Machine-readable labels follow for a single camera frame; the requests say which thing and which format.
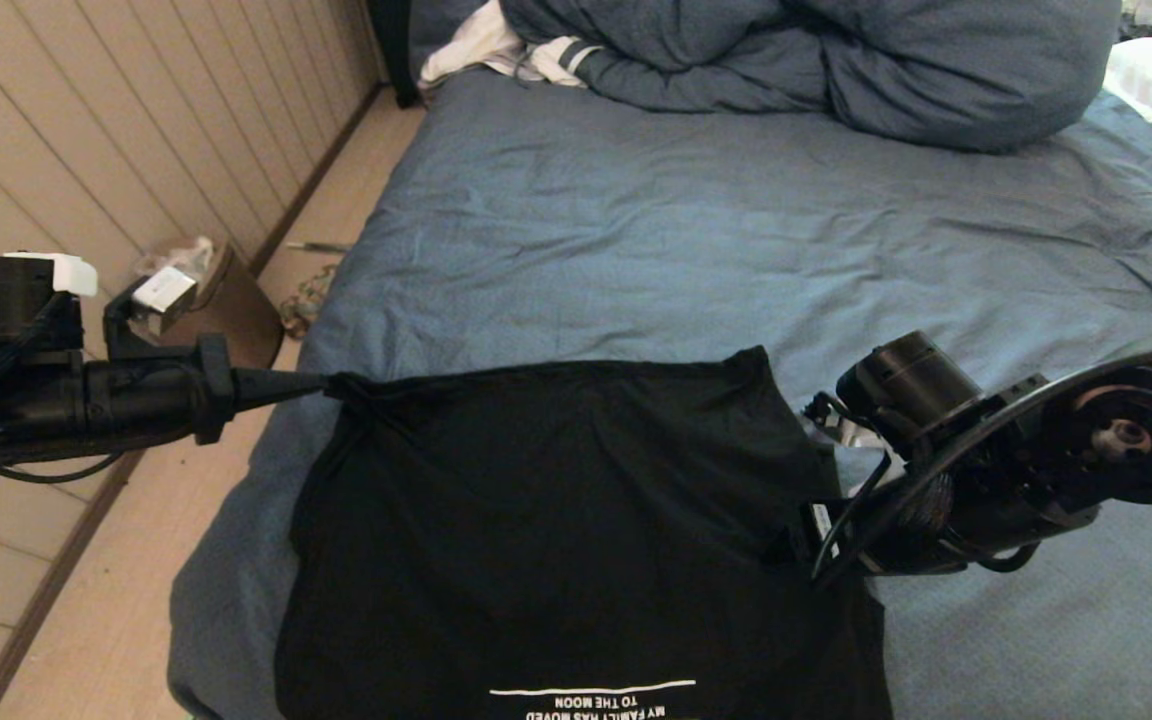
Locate black printed t-shirt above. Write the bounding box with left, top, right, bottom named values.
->
left=274, top=345, right=892, bottom=720

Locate brown trash bin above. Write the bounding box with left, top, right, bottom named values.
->
left=136, top=238, right=284, bottom=371

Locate clear plastic bin bag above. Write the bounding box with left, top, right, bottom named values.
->
left=136, top=236, right=217, bottom=286

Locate black bedside furniture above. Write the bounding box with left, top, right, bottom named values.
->
left=366, top=0, right=424, bottom=109

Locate bed with blue sheet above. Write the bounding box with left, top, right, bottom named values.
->
left=168, top=68, right=1152, bottom=720

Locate white striped garment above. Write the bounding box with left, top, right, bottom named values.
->
left=420, top=0, right=602, bottom=89

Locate blue bunched duvet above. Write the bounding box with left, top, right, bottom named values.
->
left=496, top=0, right=1124, bottom=153

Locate black right gripper cable loop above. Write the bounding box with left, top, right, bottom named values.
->
left=976, top=540, right=1042, bottom=574

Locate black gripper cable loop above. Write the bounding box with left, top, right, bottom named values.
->
left=976, top=540, right=1042, bottom=574
left=0, top=450, right=127, bottom=486

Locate colourful rope toy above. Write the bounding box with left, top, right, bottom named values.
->
left=281, top=262, right=339, bottom=339

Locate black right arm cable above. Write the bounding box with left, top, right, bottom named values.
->
left=811, top=345, right=1152, bottom=591

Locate black left gripper cable loop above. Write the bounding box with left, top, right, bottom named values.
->
left=0, top=450, right=127, bottom=486

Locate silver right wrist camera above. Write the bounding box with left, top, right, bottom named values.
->
left=804, top=392, right=902, bottom=491

